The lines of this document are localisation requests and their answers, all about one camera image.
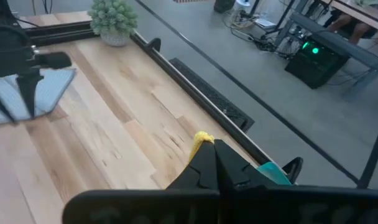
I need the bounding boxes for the green plant in dotted pot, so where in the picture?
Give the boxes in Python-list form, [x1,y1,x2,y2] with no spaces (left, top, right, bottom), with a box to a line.
[88,0,139,47]

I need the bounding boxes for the grey waffle-weave towel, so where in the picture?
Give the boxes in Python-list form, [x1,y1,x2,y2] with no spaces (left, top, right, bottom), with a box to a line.
[0,68,77,126]

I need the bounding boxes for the teal translucent plastic bin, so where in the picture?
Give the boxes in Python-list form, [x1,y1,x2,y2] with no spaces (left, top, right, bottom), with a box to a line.
[256,161,293,187]

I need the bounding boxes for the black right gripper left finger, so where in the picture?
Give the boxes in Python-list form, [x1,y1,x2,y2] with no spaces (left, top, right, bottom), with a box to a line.
[62,140,221,224]

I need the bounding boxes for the dark metal workbench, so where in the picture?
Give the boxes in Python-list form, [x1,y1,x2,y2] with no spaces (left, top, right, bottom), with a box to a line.
[274,0,378,94]

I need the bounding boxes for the tangled floor cables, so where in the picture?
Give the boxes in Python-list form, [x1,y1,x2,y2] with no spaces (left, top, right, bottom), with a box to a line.
[223,9,286,60]

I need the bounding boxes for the black computer tower green light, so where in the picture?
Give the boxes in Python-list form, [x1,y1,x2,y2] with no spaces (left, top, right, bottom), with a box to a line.
[284,39,352,90]

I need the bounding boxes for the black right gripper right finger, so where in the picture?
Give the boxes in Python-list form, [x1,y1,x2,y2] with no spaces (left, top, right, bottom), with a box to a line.
[213,139,378,224]

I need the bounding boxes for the yellow microfiber towel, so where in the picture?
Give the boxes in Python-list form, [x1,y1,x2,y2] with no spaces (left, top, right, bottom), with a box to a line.
[188,130,215,163]

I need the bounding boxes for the person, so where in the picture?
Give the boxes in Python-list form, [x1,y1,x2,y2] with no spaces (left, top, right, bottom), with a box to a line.
[327,11,375,45]

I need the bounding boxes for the black waste bin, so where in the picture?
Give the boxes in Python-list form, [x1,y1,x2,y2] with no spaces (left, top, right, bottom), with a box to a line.
[213,0,236,14]

